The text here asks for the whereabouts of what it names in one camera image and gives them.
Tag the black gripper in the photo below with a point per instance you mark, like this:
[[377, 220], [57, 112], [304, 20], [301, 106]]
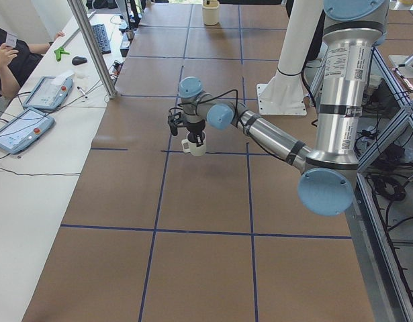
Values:
[[195, 127]]

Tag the white plastic mug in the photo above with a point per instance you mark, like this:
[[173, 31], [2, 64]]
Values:
[[190, 147]]

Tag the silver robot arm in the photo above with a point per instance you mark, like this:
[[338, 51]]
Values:
[[329, 169]]

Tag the cream ceramic jar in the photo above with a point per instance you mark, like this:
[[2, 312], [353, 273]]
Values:
[[210, 12]]

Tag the black computer mouse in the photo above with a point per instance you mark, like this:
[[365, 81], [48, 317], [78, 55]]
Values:
[[78, 60]]

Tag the black keyboard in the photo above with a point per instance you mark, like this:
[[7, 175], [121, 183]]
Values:
[[100, 34]]

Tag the far teach pendant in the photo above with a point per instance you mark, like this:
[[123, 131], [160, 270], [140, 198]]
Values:
[[48, 94]]

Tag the teach pendant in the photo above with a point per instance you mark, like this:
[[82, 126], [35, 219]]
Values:
[[22, 131], [48, 94]]

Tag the green plastic clamp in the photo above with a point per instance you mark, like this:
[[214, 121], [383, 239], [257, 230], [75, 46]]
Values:
[[59, 52]]

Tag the near teach pendant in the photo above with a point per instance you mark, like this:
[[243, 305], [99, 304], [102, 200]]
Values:
[[22, 131]]

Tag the seated person in black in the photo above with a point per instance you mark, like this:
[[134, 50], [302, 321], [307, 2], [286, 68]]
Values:
[[17, 63]]

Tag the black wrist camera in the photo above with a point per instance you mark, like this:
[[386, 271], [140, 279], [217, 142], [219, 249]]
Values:
[[175, 121]]

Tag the white camera pole base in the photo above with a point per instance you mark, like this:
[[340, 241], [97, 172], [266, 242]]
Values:
[[284, 94]]

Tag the aluminium frame post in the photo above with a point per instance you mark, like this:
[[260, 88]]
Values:
[[84, 25]]

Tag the aluminium frame rack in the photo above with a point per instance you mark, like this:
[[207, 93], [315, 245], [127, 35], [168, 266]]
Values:
[[381, 220]]

